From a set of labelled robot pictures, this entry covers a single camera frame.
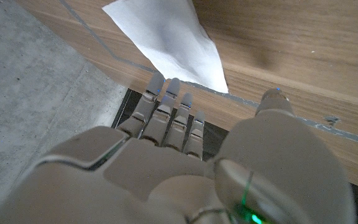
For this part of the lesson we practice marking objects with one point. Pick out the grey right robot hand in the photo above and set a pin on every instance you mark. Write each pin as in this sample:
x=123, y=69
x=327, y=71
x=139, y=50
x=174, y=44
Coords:
x=154, y=180

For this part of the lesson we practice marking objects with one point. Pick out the white paper napkin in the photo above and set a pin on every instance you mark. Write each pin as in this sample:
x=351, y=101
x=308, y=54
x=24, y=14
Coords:
x=169, y=40

